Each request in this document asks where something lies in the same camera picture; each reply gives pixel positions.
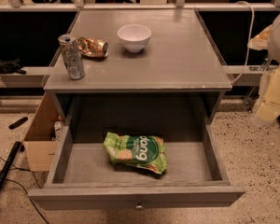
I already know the white bowl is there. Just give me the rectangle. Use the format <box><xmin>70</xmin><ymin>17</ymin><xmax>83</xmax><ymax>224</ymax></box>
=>
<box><xmin>118</xmin><ymin>24</ymin><xmax>152</xmax><ymax>53</ymax></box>

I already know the round metal drawer knob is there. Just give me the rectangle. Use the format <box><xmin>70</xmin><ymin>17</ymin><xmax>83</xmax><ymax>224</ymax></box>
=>
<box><xmin>134</xmin><ymin>203</ymin><xmax>144</xmax><ymax>211</ymax></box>

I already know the black bag on shelf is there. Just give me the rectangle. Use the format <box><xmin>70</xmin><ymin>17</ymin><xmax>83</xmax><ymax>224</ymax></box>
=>
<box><xmin>0</xmin><ymin>59</ymin><xmax>26</xmax><ymax>75</ymax></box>

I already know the black pole on floor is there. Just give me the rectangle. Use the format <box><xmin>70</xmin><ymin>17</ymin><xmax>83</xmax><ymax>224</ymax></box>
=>
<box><xmin>0</xmin><ymin>141</ymin><xmax>21</xmax><ymax>190</ymax></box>

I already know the open grey top drawer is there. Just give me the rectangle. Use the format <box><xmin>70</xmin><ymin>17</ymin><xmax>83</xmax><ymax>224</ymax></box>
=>
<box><xmin>27</xmin><ymin>94</ymin><xmax>246</xmax><ymax>212</ymax></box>

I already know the grey cabinet with counter top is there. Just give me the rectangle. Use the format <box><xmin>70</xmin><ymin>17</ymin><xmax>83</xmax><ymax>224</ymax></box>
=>
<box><xmin>42</xmin><ymin>8</ymin><xmax>233</xmax><ymax>126</ymax></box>

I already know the bottle in cardboard box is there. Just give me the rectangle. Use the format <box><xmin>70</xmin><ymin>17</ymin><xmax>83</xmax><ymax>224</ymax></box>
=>
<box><xmin>54</xmin><ymin>117</ymin><xmax>63</xmax><ymax>141</ymax></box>

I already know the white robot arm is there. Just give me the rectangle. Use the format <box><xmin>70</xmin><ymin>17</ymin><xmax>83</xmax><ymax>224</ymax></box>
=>
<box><xmin>248</xmin><ymin>14</ymin><xmax>280</xmax><ymax>126</ymax></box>

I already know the white cable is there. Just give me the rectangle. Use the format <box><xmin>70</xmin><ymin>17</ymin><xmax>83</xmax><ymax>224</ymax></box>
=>
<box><xmin>231</xmin><ymin>0</ymin><xmax>256</xmax><ymax>86</ymax></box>

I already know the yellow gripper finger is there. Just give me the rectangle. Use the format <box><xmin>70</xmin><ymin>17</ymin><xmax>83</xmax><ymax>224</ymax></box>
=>
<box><xmin>248</xmin><ymin>25</ymin><xmax>272</xmax><ymax>50</ymax></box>
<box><xmin>252</xmin><ymin>67</ymin><xmax>280</xmax><ymax>127</ymax></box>

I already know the small black object on floor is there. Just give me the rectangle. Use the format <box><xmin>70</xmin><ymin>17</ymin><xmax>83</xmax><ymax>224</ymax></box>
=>
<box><xmin>8</xmin><ymin>117</ymin><xmax>28</xmax><ymax>130</ymax></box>

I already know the upright silver drink can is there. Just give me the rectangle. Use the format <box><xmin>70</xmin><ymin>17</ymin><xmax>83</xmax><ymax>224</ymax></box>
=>
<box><xmin>58</xmin><ymin>34</ymin><xmax>85</xmax><ymax>79</ymax></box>

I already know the crushed gold can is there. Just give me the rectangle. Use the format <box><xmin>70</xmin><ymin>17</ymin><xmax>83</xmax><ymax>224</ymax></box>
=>
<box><xmin>77</xmin><ymin>37</ymin><xmax>108</xmax><ymax>58</ymax></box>

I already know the cardboard box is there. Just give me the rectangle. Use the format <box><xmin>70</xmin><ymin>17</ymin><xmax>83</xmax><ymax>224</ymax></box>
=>
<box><xmin>23</xmin><ymin>93</ymin><xmax>62</xmax><ymax>172</ymax></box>

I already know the green rice chip bag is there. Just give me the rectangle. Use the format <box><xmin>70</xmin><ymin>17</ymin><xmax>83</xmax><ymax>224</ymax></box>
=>
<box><xmin>104</xmin><ymin>133</ymin><xmax>167</xmax><ymax>175</ymax></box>

